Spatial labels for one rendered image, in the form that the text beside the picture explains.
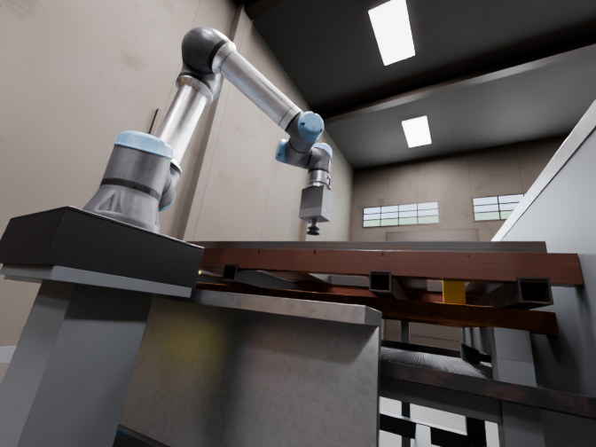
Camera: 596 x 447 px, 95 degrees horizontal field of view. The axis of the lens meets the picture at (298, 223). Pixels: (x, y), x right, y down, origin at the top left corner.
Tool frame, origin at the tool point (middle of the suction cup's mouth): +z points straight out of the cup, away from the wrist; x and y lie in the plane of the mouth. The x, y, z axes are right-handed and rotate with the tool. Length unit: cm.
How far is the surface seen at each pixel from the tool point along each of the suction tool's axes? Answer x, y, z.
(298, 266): 8.7, -1.8, 12.3
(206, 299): 30.5, 6.4, 23.9
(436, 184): -798, 65, -409
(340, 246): 2.6, -11.1, 5.2
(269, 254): 10.4, 7.9, 9.0
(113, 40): 14, 287, -246
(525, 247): -5, -52, 5
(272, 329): 13.2, 0.6, 29.0
